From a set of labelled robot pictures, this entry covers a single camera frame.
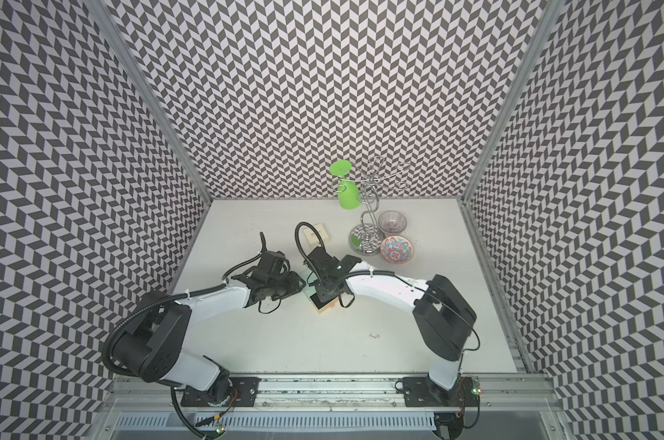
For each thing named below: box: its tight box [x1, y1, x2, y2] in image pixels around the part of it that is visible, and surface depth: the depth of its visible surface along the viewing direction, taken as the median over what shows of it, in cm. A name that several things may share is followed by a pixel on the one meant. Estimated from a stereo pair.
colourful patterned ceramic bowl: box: [379, 235, 415, 265], surface depth 101 cm
